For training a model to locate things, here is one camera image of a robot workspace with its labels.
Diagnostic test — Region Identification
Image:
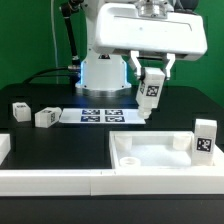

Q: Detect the white fence wall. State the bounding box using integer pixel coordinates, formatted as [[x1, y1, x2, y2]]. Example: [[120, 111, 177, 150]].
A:
[[0, 134, 11, 165], [0, 168, 224, 196]]

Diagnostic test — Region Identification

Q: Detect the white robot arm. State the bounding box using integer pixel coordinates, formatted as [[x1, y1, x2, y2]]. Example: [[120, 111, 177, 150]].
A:
[[60, 0, 207, 97]]

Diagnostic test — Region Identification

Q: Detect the white front fence wall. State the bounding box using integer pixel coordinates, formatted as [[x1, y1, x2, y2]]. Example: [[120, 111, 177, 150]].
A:
[[0, 168, 224, 196]]

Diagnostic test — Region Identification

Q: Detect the white left fence wall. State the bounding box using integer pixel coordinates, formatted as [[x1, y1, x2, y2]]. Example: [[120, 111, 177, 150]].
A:
[[0, 134, 11, 165]]

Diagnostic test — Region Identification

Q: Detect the white square table top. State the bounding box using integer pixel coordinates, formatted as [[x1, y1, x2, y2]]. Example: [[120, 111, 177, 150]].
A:
[[109, 130, 224, 171]]

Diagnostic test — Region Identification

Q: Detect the white sheet with tag markers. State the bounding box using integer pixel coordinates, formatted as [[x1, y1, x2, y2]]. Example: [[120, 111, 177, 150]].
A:
[[60, 108, 145, 124]]

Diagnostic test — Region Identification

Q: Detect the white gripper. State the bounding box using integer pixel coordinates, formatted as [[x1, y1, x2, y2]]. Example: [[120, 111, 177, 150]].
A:
[[93, 3, 207, 80]]

